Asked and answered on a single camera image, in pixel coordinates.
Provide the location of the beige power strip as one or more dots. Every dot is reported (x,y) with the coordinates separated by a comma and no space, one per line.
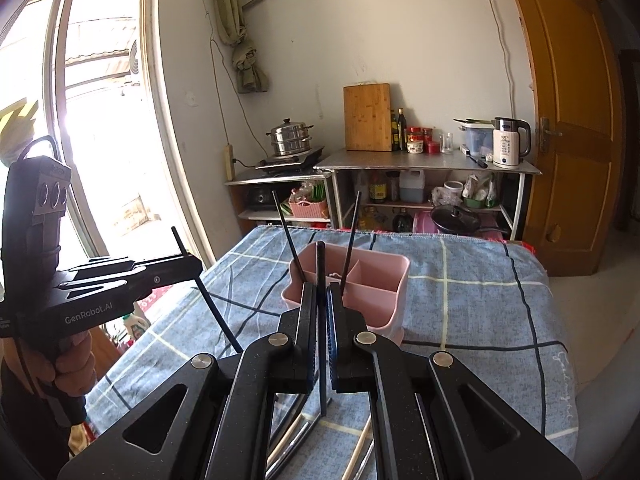
(230,162)

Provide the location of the clear plastic storage container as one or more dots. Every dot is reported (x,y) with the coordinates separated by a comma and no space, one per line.
(477,140)

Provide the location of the person's left hand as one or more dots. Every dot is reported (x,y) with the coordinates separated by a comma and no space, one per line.
(75,365)

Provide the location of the black induction cooker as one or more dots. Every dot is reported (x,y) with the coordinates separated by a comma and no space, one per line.
(290,162)

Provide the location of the black kitchen appliance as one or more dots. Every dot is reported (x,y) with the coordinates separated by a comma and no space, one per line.
(258,199)

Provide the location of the white wall socket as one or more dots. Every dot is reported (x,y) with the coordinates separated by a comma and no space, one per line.
(190,98)

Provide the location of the short red container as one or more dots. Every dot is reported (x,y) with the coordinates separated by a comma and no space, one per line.
(432,148)

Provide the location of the stainless steel steamer pot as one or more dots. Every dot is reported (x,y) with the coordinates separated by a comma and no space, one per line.
(290,137)

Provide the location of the silver metal chopstick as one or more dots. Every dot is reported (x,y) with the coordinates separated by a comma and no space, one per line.
(366,460)
(295,417)

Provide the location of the wooden door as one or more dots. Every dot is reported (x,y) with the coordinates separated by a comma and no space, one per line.
(570,110)

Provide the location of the white floral bowl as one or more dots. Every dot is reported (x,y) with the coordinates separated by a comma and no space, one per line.
(415,148)

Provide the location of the large dark liquid bottle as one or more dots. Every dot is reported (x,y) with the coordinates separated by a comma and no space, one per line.
(402,221)

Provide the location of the black frying pan with lid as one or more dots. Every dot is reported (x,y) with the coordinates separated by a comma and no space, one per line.
(455,220)

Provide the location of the green utensils in basket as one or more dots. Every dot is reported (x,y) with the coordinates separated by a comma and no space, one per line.
(318,191)

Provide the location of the pink woven basket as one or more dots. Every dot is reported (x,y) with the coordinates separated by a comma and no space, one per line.
(308,208)

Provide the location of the white electric kettle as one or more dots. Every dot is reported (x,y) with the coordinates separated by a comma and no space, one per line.
(507,145)

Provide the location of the red lid jar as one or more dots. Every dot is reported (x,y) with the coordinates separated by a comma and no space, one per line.
(427,135)
(414,135)

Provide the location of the clear plastic bag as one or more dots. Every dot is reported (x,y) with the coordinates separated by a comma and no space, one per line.
(440,196)

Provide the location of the white round jar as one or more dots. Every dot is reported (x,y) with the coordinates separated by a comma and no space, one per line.
(453,191)

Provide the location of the white detergent bottle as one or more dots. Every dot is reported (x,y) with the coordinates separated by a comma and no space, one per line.
(135,327)

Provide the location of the white plastic jerrycan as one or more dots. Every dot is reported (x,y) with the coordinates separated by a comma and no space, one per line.
(412,189)

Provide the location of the red printed poster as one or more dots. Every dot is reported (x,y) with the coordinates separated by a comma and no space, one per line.
(152,302)

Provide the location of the white window frame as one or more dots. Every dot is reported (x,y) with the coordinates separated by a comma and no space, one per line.
(165,125)

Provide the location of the blue plaid bed sheet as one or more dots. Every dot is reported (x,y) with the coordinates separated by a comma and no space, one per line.
(450,300)

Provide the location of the dark sauce bottle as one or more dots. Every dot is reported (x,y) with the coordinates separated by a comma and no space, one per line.
(394,135)

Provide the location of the light wooden chopstick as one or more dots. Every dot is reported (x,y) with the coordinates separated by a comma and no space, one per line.
(356,447)

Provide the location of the black chopstick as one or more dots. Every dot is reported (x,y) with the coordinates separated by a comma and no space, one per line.
(217,312)
(351,237)
(323,405)
(287,237)

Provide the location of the pink plastic utensil holder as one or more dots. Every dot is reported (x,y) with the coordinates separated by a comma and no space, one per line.
(380,280)

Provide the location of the person's left forearm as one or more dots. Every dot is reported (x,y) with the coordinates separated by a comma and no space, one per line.
(37,362)

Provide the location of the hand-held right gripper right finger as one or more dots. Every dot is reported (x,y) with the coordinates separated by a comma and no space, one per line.
(333,340)

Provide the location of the metal storage shelf unit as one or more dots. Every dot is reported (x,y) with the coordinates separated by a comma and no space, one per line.
(425,160)

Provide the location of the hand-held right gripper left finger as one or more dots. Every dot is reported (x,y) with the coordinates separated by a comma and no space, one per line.
(307,332)

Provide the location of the clear glass cup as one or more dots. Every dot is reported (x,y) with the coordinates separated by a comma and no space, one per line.
(447,144)

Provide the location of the pink plastic storage box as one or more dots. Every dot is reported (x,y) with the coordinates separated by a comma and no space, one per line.
(422,222)

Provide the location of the tied beige curtain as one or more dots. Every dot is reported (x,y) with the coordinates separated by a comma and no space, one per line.
(240,35)

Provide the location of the bamboo cutting board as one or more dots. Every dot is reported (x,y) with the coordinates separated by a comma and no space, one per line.
(367,117)

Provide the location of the dark oil bottle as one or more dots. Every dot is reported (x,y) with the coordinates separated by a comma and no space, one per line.
(402,132)

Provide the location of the soy sauce bottle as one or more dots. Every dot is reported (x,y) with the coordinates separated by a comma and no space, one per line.
(378,189)

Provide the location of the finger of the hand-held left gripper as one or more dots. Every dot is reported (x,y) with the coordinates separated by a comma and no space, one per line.
(165,275)
(100,265)

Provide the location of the dark glass jar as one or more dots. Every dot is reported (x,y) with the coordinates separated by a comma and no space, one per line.
(393,187)

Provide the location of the small metal shelf stand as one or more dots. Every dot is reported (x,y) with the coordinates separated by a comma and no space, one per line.
(280,175)

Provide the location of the yellow cooking oil bottle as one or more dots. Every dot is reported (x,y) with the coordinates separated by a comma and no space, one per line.
(375,220)

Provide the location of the green bowl with bags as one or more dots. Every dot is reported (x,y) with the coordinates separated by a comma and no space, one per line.
(480,195)

